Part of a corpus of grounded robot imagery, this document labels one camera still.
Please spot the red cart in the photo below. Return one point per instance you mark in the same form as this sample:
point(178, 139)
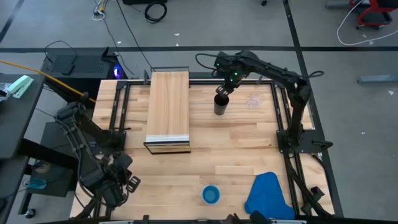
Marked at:
point(373, 14)

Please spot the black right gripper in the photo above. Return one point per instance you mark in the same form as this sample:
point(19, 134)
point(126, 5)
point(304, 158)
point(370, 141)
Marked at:
point(234, 76)

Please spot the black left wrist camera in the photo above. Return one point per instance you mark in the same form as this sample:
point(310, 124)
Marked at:
point(122, 160)

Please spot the black low cart shelf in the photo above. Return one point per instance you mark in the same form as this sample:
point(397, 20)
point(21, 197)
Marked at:
point(53, 137)

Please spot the small black box device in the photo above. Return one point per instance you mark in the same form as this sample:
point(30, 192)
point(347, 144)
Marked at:
point(67, 69)

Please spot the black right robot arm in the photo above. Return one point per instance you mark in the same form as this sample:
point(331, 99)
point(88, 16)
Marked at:
point(273, 73)

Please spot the black cup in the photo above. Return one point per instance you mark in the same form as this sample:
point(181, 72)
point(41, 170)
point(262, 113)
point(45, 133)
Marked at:
point(220, 107)

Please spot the blue cloth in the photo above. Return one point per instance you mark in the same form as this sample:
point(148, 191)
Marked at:
point(267, 196)

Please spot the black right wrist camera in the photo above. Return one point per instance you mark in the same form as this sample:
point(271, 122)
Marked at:
point(221, 60)

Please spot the black caster wheel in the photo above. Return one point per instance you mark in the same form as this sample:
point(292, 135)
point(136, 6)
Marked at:
point(263, 2)
point(30, 213)

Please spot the clear plastic bag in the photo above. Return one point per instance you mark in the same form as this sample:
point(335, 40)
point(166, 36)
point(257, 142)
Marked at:
point(3, 90)

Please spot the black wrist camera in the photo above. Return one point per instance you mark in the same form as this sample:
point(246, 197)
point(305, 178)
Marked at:
point(122, 160)
point(221, 60)

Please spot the blue transparent bottle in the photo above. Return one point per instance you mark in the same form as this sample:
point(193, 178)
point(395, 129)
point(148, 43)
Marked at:
point(35, 184)

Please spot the grey floor bar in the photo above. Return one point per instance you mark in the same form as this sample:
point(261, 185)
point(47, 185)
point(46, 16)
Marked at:
point(377, 78)
point(337, 4)

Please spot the blue cup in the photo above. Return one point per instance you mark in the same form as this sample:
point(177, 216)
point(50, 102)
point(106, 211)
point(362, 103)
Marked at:
point(211, 195)

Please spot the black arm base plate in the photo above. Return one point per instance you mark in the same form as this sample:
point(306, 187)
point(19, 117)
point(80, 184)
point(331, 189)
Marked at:
point(311, 141)
point(119, 141)

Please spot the mint green stapler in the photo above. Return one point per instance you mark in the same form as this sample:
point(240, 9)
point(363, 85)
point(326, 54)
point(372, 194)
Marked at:
point(20, 85)

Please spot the black aluminium table frame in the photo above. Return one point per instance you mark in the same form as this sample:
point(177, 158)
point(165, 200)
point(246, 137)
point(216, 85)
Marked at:
point(205, 82)

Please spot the black side desk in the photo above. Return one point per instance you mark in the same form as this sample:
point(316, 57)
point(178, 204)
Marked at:
point(15, 124)

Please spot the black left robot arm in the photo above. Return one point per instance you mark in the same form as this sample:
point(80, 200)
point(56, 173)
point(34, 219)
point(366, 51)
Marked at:
point(84, 146)

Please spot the clear plastic mug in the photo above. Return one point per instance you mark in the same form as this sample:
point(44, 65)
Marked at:
point(255, 101)

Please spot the black computer tower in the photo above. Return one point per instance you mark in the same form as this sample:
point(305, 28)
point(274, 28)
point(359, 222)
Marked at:
point(87, 65)

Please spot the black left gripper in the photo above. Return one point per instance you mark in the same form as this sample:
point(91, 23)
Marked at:
point(116, 188)

